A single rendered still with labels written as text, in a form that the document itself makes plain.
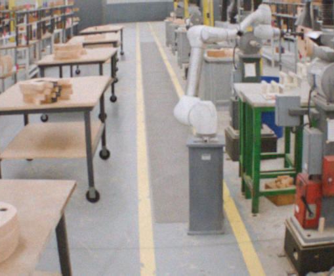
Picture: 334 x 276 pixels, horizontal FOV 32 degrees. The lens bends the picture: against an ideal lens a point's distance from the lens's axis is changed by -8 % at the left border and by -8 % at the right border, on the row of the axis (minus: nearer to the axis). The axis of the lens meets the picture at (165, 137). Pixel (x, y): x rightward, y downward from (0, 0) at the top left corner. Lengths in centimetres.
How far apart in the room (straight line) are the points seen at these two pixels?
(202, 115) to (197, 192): 55
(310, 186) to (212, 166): 96
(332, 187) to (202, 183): 118
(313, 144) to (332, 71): 48
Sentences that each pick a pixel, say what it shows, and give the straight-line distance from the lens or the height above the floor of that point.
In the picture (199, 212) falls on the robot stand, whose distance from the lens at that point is 450.
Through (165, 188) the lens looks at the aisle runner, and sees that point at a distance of 562.
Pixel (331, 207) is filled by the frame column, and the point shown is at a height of 44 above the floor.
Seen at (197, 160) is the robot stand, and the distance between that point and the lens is 438.
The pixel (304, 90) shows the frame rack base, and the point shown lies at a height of 101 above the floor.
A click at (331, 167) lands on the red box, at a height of 75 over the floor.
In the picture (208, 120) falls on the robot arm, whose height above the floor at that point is 86.
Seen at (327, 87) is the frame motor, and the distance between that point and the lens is 362.
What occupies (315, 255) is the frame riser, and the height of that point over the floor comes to 15.
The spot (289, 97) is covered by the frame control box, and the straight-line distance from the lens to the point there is 386.
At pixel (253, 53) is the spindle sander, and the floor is 113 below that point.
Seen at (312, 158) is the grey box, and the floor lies 77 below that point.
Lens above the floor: 177
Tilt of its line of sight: 14 degrees down
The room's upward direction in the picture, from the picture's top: 1 degrees counter-clockwise
